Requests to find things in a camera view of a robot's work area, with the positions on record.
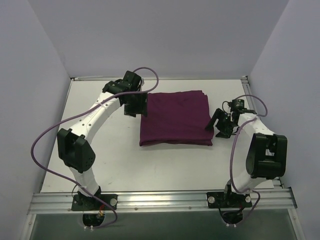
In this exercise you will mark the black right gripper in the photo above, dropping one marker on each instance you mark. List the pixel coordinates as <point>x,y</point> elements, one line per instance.
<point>223,122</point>

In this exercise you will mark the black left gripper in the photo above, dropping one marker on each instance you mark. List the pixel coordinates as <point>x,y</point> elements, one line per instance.
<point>136,105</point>

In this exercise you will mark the purple cloth wrap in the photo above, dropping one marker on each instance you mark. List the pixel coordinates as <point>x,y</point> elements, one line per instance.
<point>176,118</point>

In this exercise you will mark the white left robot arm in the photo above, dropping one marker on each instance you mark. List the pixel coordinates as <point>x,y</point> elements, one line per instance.
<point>74,144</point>

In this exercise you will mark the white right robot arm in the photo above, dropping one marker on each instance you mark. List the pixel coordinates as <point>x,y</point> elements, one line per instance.
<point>232,183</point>

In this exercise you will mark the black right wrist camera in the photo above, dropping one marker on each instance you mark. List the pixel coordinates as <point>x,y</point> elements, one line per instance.
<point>235,104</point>

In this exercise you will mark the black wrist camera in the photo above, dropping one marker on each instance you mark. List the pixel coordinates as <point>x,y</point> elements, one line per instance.
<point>235,104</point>
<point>133,79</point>

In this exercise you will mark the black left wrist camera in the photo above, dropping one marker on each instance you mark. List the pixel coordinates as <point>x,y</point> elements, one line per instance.
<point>133,79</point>

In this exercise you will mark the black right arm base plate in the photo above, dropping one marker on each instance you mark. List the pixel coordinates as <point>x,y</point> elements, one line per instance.
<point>225,198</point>

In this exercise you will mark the aluminium right side rail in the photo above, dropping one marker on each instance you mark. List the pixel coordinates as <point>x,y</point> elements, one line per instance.
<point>262,100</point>

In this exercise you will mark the aluminium front frame rail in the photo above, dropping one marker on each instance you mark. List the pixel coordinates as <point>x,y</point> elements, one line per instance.
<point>161,201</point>

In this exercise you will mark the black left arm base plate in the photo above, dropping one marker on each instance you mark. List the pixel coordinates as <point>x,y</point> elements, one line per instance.
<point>82,203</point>

